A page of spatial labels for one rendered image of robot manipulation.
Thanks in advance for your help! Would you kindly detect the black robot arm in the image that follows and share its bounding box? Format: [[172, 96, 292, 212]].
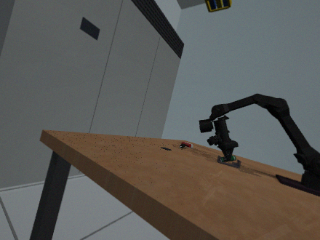
[[199, 94, 320, 191]]

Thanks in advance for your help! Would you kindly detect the green cylindrical battery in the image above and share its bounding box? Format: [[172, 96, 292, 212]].
[[221, 156, 236, 162]]

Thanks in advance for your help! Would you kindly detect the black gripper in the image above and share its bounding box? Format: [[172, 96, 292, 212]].
[[214, 129, 238, 161]]

